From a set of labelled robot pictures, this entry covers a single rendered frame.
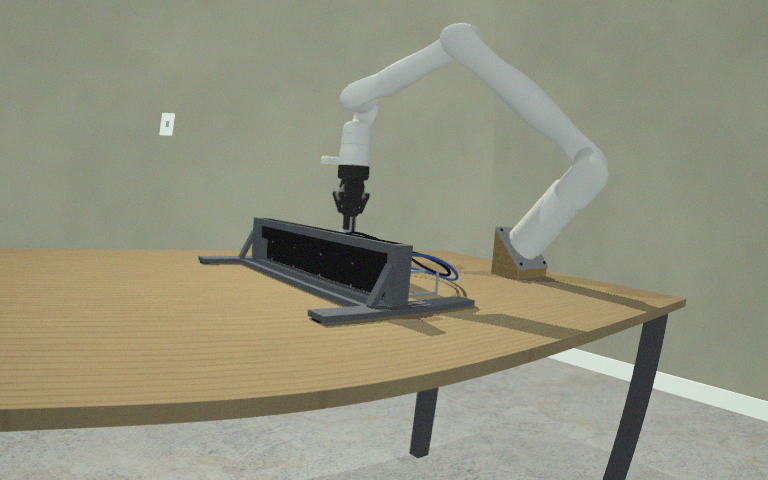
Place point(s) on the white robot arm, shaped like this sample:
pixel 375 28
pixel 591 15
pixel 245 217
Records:
pixel 462 41

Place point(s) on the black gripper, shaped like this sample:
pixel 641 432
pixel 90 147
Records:
pixel 354 193

